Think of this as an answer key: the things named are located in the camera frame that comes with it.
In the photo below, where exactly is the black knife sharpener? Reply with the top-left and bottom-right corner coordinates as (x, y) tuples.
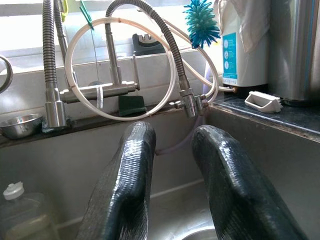
(131, 33), (166, 55)

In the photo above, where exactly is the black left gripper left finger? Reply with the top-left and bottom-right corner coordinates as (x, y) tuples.
(76, 121), (157, 240)

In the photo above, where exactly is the stainless steel sink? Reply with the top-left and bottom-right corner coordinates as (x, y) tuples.
(0, 104), (320, 240)

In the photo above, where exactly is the thin clear tube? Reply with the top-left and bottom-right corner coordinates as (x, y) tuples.
(154, 117), (208, 157)

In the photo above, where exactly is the corrugated steel spray hose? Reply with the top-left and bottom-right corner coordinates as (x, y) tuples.
(42, 0), (70, 128)

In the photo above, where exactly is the blue bottle brush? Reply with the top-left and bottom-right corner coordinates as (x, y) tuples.
(183, 0), (222, 50)

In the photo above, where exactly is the tall steel knife holder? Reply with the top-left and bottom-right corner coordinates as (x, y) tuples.
(267, 0), (320, 107)

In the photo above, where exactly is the arched corrugated hose with valve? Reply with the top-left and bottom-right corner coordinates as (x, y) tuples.
(104, 0), (208, 118)

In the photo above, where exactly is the white cloth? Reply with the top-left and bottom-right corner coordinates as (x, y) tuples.
(212, 0), (271, 53)

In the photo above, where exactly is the small steel bowl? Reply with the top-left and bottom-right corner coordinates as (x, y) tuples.
(0, 113), (45, 140)

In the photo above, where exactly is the steel faucet post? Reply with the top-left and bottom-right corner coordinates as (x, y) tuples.
(59, 22), (141, 103)

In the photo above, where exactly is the white ribbed plastic strip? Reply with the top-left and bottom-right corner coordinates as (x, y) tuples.
(96, 84), (104, 109)

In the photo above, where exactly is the yellow green hook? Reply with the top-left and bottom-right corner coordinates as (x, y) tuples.
(59, 0), (69, 22)

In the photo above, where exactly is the hanging wire ring strainer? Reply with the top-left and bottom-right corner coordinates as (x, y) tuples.
(0, 55), (14, 95)

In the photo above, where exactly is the white scrub brush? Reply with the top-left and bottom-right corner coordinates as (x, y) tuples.
(244, 90), (283, 113)

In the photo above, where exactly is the dark green sponge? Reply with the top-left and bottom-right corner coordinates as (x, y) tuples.
(117, 94), (148, 117)

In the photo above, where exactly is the looped white tube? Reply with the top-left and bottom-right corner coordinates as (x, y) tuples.
(64, 17), (177, 122)

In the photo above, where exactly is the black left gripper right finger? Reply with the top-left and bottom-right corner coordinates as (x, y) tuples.
(191, 124), (308, 240)

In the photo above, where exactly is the white water filter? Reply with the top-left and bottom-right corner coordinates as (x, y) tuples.
(221, 0), (272, 98)

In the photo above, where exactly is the clear bottle with white cap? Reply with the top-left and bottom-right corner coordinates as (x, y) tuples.
(0, 181), (61, 240)

